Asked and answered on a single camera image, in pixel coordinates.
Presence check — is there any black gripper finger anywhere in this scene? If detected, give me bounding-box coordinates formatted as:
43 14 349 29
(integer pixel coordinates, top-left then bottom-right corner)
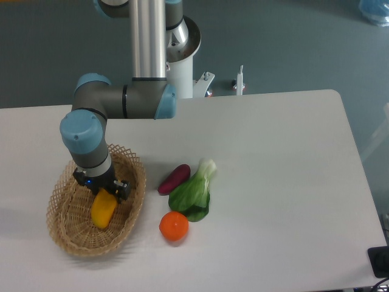
106 180 131 203
72 169 98 195

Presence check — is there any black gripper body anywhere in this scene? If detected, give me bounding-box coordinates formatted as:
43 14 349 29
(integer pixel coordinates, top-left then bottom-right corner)
84 165 116 193

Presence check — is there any yellow mango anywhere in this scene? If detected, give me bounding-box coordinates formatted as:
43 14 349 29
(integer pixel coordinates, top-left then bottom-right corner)
91 189 117 229

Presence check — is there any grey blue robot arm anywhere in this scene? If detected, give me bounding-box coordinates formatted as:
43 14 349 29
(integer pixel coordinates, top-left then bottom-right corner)
60 1 201 202

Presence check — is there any woven wicker basket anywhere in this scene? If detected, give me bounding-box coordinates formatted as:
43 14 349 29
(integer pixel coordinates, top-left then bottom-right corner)
46 144 146 257

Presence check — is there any purple sweet potato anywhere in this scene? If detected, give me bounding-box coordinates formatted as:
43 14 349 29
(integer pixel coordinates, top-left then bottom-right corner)
157 164 191 195

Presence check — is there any orange tangerine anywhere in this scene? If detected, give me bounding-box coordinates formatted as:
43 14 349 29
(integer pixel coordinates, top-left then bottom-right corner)
159 211 189 242

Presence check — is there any green bok choy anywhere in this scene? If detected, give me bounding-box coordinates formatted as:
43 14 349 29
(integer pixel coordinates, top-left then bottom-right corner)
168 159 217 222

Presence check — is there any white robot stand base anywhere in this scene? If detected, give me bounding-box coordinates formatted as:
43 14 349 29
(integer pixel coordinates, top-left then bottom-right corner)
167 54 215 99

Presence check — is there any white stand leg with foot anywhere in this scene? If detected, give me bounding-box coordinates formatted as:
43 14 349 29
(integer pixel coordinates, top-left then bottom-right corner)
232 64 246 96

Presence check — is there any black device at table edge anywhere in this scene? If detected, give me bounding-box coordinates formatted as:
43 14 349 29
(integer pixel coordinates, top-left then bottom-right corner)
367 246 388 278

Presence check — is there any blue plastic bag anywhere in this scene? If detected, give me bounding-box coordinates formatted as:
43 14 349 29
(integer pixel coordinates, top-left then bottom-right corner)
359 0 388 27

